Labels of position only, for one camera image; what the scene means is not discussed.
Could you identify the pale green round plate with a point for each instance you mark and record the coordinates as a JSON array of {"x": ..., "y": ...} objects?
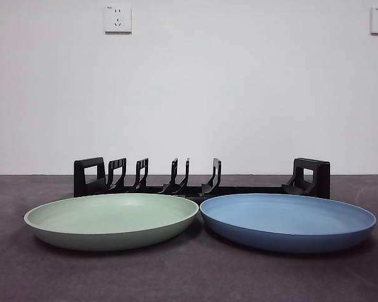
[{"x": 113, "y": 220}]

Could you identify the black plastic plate rack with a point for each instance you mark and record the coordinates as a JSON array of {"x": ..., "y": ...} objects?
[{"x": 315, "y": 176}]

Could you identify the blue round plate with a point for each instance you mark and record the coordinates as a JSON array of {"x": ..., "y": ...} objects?
[{"x": 286, "y": 223}]

